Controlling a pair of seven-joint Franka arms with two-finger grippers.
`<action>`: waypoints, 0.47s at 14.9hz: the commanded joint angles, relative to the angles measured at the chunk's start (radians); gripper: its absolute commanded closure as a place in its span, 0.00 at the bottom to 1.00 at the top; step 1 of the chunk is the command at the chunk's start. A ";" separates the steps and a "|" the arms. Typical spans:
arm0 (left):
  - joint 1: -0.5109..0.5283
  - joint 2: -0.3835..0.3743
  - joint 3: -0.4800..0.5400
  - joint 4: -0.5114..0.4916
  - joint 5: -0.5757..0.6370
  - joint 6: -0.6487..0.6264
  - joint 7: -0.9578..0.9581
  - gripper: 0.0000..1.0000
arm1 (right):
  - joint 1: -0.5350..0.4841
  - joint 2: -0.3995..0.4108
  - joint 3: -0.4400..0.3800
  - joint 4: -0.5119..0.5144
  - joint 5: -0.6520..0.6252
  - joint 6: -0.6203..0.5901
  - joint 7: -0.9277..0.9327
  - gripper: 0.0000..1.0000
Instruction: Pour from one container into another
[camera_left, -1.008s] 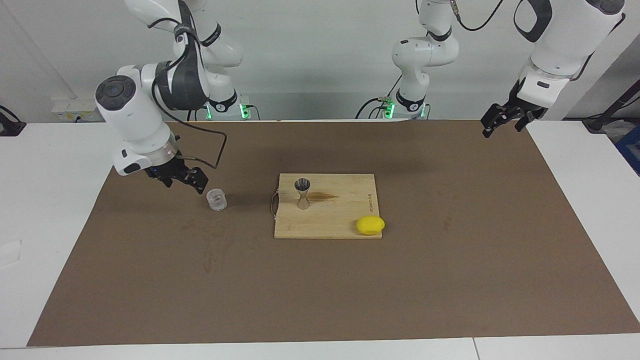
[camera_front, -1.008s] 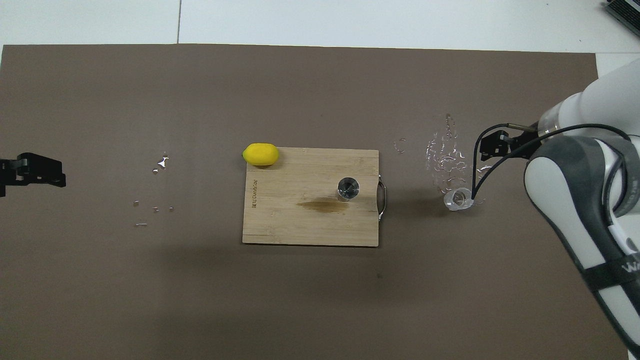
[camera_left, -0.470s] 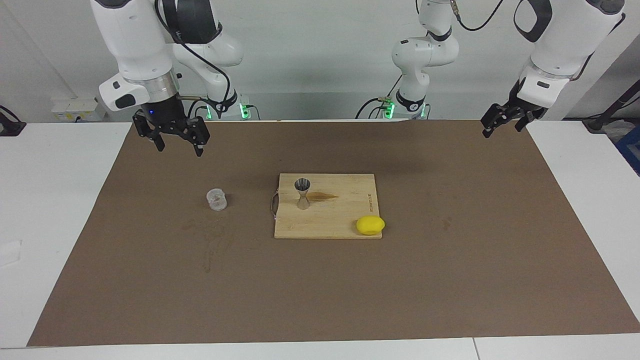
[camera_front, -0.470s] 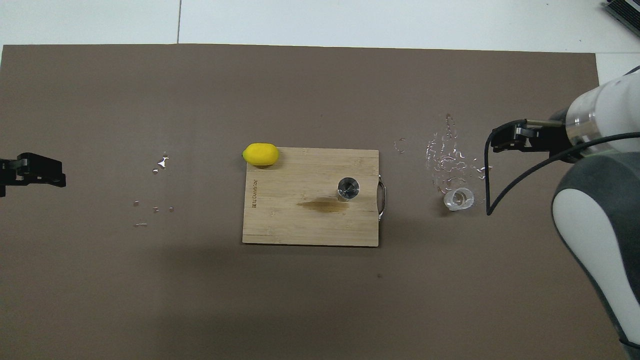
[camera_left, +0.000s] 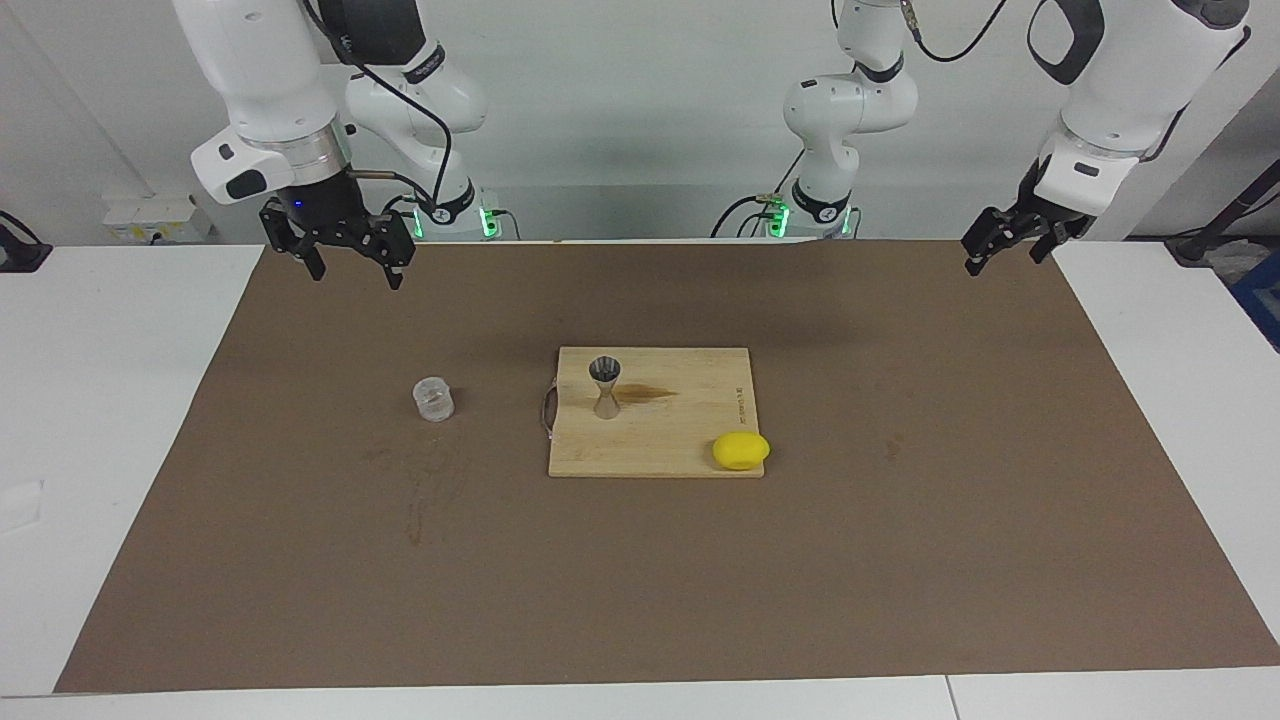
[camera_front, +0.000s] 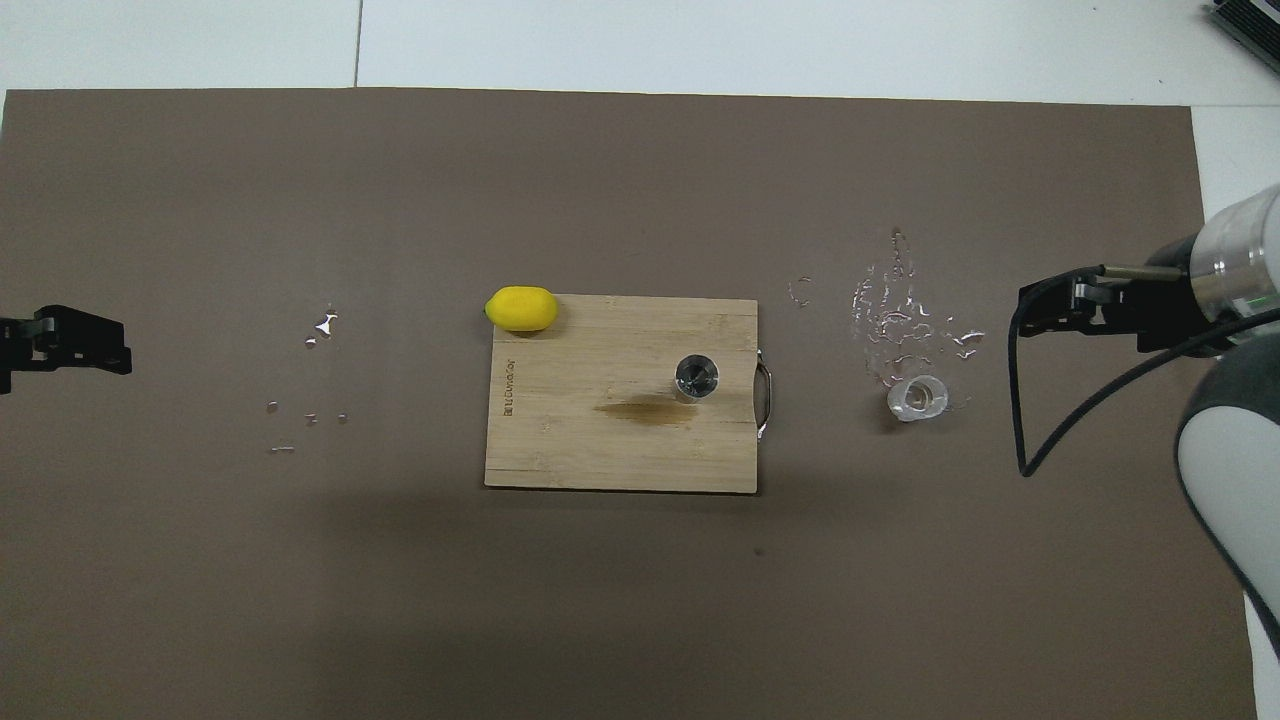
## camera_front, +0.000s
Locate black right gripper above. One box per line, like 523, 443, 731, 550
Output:
1020, 272, 1216, 353

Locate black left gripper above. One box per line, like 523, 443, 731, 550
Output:
0, 305, 132, 393

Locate steel jigger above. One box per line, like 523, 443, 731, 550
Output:
673, 353, 721, 403

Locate large spilled water patch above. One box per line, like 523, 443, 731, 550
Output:
788, 226, 988, 413

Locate scattered tiny water droplets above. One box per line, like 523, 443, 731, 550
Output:
266, 402, 351, 454

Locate grey ribbed device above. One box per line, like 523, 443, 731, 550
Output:
1203, 0, 1280, 73

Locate yellow lemon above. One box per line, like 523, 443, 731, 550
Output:
485, 286, 559, 334

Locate wooden cutting board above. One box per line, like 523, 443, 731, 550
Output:
485, 294, 774, 494

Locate brown table mat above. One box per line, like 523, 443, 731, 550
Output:
0, 88, 1259, 720

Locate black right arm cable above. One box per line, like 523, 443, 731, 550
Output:
1008, 262, 1280, 479

